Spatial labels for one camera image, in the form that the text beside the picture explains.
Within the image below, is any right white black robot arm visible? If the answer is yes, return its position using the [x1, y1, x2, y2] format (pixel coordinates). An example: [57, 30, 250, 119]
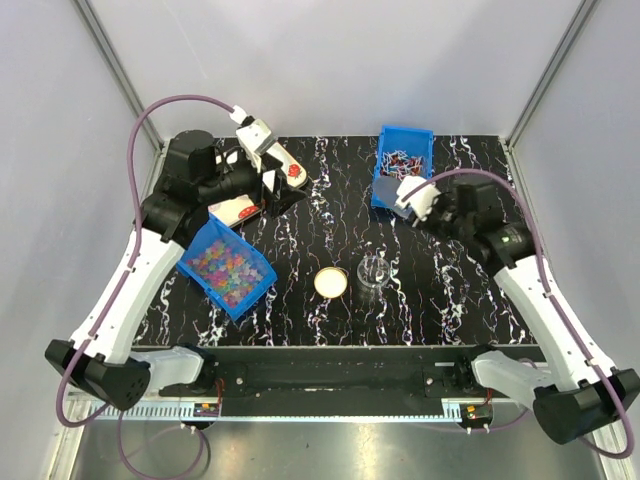
[396, 176, 639, 458]

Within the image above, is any aluminium frame rail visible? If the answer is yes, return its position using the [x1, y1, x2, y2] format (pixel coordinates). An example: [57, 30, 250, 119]
[64, 389, 614, 406]

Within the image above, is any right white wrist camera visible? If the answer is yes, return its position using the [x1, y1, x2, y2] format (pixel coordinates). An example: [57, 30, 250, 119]
[393, 176, 441, 221]

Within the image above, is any white slotted cable duct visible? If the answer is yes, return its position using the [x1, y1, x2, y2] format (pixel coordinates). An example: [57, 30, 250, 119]
[99, 399, 484, 423]

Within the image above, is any blue bin of wrapped candies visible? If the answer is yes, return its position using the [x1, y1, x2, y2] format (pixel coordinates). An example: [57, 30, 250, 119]
[371, 125, 434, 209]

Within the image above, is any clear plastic scoop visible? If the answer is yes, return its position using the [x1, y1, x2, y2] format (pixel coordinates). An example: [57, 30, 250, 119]
[373, 176, 414, 219]

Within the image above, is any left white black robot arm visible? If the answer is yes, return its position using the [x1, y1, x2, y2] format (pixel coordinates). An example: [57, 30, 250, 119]
[45, 126, 305, 415]

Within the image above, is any strawberry pattern tray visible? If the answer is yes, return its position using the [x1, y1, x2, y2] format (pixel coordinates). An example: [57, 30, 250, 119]
[209, 142, 307, 228]

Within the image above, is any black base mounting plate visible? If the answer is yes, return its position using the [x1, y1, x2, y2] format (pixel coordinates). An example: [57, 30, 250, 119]
[134, 344, 516, 416]

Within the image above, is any blue bin of star candies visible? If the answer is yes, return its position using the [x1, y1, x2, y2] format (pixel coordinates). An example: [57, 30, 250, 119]
[176, 215, 277, 321]

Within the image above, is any clear glass jar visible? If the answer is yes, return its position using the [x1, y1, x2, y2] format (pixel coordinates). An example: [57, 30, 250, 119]
[356, 255, 391, 289]

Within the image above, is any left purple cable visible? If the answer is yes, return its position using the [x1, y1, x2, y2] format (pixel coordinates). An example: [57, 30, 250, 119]
[54, 94, 241, 479]

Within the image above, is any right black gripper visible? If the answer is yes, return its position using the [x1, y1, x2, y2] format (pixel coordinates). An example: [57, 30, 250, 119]
[407, 190, 473, 244]

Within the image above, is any white round jar lid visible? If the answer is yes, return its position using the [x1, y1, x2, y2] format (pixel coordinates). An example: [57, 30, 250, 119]
[314, 267, 348, 299]

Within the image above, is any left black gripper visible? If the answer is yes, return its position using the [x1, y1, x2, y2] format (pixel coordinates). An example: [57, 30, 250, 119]
[200, 151, 307, 218]

